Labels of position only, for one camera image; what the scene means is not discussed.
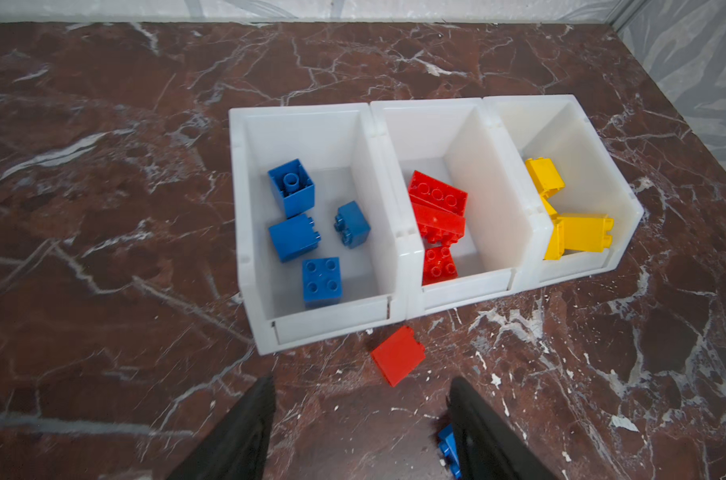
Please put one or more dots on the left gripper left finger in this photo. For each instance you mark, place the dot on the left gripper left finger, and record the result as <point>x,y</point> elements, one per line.
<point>237,447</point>

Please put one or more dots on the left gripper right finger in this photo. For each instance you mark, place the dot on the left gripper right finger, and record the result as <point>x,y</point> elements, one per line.
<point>486,447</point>

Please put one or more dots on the blue lego stack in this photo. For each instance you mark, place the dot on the blue lego stack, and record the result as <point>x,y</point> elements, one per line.
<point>448,448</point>

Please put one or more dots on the small red lego top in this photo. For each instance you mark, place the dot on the small red lego top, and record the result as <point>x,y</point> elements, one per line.
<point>398,355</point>

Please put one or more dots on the blue lego placed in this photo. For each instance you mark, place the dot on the blue lego placed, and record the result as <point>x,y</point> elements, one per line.
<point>322,282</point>

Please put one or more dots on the narrow yellow lego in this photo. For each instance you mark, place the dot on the narrow yellow lego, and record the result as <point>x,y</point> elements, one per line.
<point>587,233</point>

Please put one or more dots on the small blue lego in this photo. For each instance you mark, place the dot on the small blue lego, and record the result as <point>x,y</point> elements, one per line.
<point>351,225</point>

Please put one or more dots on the long red lego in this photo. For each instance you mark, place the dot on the long red lego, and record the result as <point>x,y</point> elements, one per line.
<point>437,226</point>

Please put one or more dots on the left white bin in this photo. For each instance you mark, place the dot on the left white bin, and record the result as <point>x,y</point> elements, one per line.
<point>339,147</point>

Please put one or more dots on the white bin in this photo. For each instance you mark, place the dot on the white bin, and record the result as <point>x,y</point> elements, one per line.
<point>339,147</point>
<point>472,219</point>
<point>557,127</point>

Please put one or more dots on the middle white bin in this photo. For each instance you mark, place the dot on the middle white bin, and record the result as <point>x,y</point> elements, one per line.
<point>472,219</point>

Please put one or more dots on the right white bin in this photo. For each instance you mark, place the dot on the right white bin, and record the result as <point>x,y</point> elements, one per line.
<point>557,127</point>

